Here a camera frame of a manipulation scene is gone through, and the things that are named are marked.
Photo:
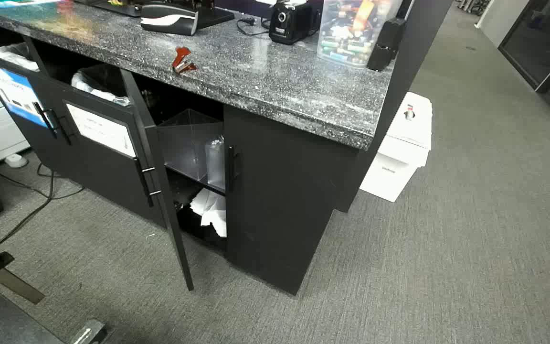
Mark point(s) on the closed black cabinet door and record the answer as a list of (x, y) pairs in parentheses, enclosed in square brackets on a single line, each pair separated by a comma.
[(280, 200)]

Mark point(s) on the black cabinet with granite top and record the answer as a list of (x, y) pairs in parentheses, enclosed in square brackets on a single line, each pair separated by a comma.
[(280, 95)]

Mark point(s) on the open black cabinet door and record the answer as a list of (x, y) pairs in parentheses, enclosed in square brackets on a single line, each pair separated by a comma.
[(160, 181)]

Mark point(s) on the black bin door white sign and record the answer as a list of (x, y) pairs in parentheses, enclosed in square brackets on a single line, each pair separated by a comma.
[(98, 167)]

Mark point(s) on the black bin door blue poster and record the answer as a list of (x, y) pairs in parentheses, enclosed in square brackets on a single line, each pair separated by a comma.
[(41, 143)]

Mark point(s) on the glass door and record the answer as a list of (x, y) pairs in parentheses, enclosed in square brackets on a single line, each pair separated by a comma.
[(533, 43)]

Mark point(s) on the clear plastic bag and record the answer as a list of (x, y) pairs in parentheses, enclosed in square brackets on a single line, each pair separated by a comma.
[(215, 162)]

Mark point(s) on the crumpled white paper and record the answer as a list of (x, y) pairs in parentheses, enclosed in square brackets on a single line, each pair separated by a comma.
[(213, 212)]

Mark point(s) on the clear acrylic box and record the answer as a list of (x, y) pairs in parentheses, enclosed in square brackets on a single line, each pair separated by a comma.
[(184, 143)]

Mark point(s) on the white cardboard box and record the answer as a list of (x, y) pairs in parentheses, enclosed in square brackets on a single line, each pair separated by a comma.
[(401, 148)]

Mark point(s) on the red staple remover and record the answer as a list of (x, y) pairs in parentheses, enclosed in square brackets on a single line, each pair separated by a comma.
[(182, 59)]

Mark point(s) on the black electric pencil sharpener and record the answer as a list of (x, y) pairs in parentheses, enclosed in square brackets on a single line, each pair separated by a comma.
[(290, 21)]

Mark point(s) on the clear tub of batteries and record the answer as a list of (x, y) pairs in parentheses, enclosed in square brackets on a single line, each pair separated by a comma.
[(351, 33)]

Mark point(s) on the black hole punch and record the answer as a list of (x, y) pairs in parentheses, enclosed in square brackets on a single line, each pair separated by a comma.
[(386, 45)]

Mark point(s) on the black flat base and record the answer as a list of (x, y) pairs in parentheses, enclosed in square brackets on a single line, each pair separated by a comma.
[(213, 15)]

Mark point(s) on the white paper sign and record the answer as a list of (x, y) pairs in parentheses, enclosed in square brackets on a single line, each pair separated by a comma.
[(103, 130)]

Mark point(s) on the black and white stapler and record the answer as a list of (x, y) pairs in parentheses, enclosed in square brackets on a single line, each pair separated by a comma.
[(170, 20)]

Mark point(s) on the black and white trash bag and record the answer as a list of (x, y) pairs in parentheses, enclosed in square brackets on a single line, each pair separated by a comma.
[(96, 83)]

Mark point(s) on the white plug adapter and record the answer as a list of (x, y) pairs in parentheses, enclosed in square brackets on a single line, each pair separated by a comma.
[(15, 160)]

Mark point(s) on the blue paper sheet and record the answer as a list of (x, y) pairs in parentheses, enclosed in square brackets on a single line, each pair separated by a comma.
[(7, 2)]

